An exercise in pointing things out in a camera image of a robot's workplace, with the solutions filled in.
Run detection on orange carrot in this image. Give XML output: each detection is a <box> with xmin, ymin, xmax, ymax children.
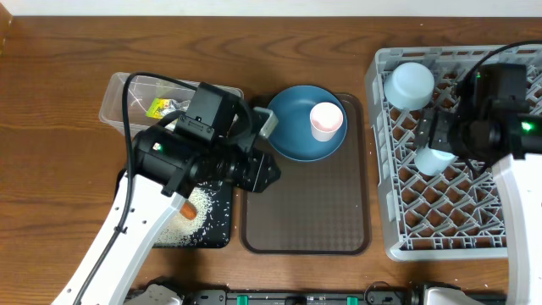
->
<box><xmin>180</xmin><ymin>201</ymin><xmax>197</xmax><ymax>220</ymax></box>

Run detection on grey dishwasher rack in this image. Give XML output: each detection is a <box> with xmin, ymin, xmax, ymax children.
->
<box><xmin>364</xmin><ymin>45</ymin><xmax>542</xmax><ymax>262</ymax></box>

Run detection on brown serving tray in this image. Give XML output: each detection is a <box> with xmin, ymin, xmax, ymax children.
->
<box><xmin>241</xmin><ymin>93</ymin><xmax>371</xmax><ymax>255</ymax></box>

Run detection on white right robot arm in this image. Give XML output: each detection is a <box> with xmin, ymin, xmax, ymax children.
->
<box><xmin>414</xmin><ymin>64</ymin><xmax>541</xmax><ymax>304</ymax></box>

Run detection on yellow green snack wrapper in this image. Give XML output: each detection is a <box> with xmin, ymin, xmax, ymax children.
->
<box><xmin>146</xmin><ymin>98</ymin><xmax>175</xmax><ymax>119</ymax></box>

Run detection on light blue cup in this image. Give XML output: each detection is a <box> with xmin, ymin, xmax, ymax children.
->
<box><xmin>414</xmin><ymin>147</ymin><xmax>457</xmax><ymax>176</ymax></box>

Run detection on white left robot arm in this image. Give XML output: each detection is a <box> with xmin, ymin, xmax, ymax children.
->
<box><xmin>55</xmin><ymin>82</ymin><xmax>280</xmax><ymax>304</ymax></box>

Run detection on dark blue plate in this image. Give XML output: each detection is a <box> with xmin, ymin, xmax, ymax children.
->
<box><xmin>268</xmin><ymin>85</ymin><xmax>348</xmax><ymax>162</ymax></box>

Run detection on light blue bowl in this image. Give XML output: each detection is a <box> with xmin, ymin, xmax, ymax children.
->
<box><xmin>384</xmin><ymin>62</ymin><xmax>435</xmax><ymax>111</ymax></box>

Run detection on clear plastic waste bin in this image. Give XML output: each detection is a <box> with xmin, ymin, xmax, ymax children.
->
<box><xmin>97</xmin><ymin>71</ymin><xmax>246</xmax><ymax>139</ymax></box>

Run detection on aluminium foil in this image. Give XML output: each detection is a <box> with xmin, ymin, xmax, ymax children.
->
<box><xmin>168</xmin><ymin>99</ymin><xmax>191</xmax><ymax>112</ymax></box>

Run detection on spilled white rice grains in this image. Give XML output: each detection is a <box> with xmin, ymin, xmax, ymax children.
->
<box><xmin>154</xmin><ymin>186</ymin><xmax>232</xmax><ymax>247</ymax></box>

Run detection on pink cup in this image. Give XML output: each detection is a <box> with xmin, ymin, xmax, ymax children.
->
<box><xmin>309</xmin><ymin>102</ymin><xmax>344</xmax><ymax>141</ymax></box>

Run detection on black plastic tray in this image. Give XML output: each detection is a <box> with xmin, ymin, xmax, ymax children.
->
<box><xmin>113</xmin><ymin>169</ymin><xmax>235</xmax><ymax>249</ymax></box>

